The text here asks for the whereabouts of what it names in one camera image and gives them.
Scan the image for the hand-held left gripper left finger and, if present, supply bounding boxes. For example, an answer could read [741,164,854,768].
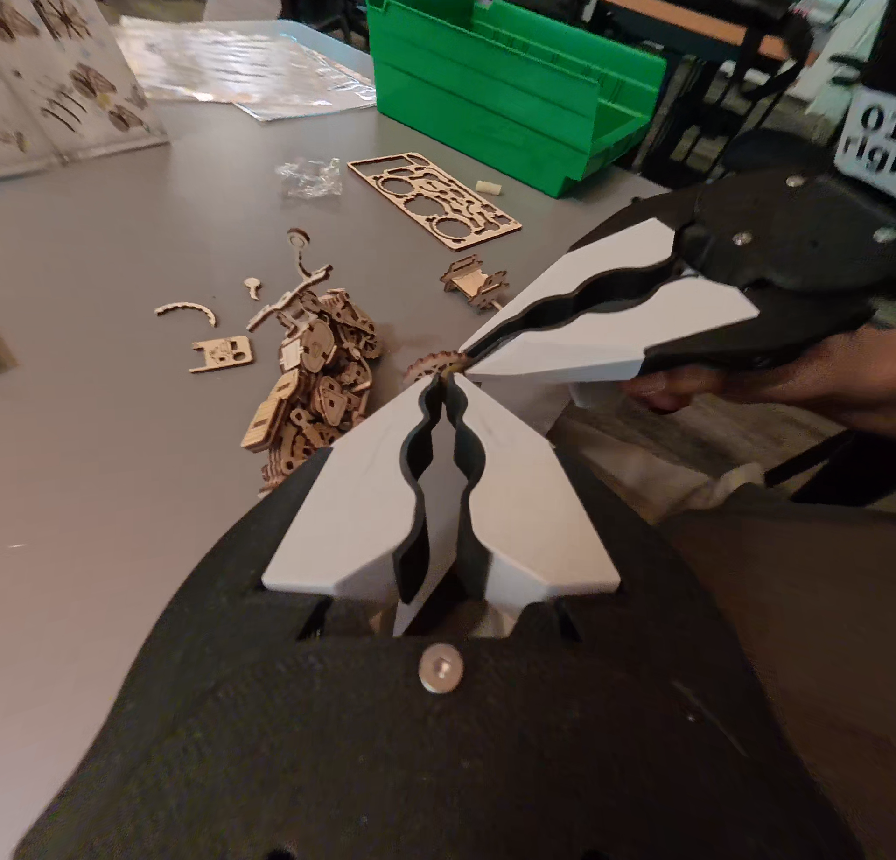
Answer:
[262,376,443,637]

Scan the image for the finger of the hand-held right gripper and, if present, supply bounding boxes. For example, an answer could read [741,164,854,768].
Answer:
[465,273,760,384]
[461,217,679,356]

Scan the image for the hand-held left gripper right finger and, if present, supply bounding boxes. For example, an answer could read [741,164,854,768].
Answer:
[448,373,621,637]

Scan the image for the wooden spoked gear wheel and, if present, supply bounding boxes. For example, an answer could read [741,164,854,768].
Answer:
[405,351,466,385]

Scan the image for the grey desk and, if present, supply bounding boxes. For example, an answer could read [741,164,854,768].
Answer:
[0,20,666,847]

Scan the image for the person's right hand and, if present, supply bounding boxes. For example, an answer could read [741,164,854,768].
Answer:
[623,322,896,434]

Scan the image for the person's beige trousers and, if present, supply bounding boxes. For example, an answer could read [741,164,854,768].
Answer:
[546,377,765,528]

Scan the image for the wooden motorcycle model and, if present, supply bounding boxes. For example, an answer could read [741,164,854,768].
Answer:
[241,229,382,497]

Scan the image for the green plastic bin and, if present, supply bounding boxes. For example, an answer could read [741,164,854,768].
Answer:
[363,0,667,199]

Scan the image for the small wooden plate oval holes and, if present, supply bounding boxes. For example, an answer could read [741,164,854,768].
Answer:
[189,335,255,374]

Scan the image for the wooden part sheet large rings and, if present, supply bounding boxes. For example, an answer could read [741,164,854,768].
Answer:
[348,152,523,252]

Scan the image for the curved wooden arc piece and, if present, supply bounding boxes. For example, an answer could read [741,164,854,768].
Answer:
[154,301,217,329]

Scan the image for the person's brown sweater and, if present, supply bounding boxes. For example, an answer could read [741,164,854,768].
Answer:
[658,489,896,860]

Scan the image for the crumpled clear plastic bag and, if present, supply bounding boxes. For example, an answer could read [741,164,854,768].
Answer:
[275,159,344,199]

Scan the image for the clear plastic sleeve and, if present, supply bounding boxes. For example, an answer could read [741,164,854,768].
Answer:
[115,14,379,122]

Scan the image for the instruction booklet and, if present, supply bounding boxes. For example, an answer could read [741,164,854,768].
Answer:
[0,0,170,178]

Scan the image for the small wooden ribbed frame assembly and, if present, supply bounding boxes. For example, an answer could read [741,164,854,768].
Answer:
[441,254,510,311]

